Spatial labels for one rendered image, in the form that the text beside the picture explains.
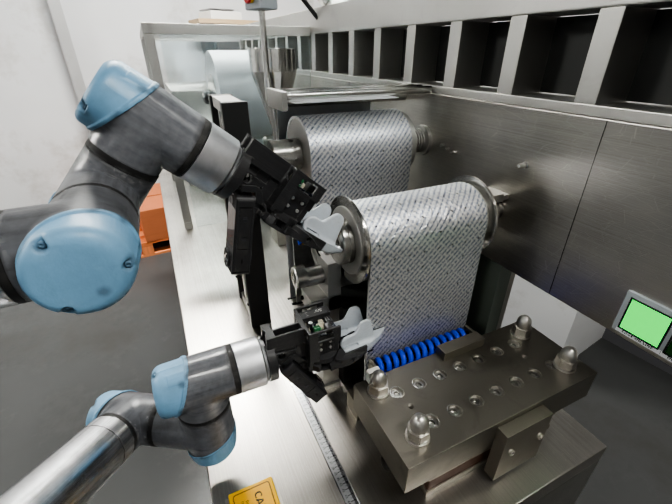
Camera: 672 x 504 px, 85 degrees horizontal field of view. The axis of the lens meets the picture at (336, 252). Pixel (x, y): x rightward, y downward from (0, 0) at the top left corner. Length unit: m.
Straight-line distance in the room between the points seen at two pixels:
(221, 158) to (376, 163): 0.43
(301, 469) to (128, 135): 0.57
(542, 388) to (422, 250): 0.31
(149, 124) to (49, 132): 3.62
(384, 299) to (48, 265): 0.47
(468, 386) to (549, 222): 0.31
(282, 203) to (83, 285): 0.25
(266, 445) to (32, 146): 3.61
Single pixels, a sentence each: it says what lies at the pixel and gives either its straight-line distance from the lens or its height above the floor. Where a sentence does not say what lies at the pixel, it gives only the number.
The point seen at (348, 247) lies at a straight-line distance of 0.57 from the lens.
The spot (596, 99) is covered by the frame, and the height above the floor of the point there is 1.46.
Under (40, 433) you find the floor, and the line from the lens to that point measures 2.29.
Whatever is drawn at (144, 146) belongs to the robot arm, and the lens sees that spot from 0.43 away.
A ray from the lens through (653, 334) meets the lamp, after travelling 0.69.
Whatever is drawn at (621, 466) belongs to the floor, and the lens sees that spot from 2.14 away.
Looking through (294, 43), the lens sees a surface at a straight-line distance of 1.55.
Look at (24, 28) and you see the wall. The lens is 3.99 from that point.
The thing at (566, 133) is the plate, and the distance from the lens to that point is 0.70.
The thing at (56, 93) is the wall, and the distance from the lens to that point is 3.99.
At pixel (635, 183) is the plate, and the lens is 0.66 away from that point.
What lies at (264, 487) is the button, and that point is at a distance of 0.69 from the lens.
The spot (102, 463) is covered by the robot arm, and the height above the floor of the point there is 1.06.
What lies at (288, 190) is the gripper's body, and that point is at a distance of 0.47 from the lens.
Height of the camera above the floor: 1.53
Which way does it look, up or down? 29 degrees down
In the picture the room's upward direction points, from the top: straight up
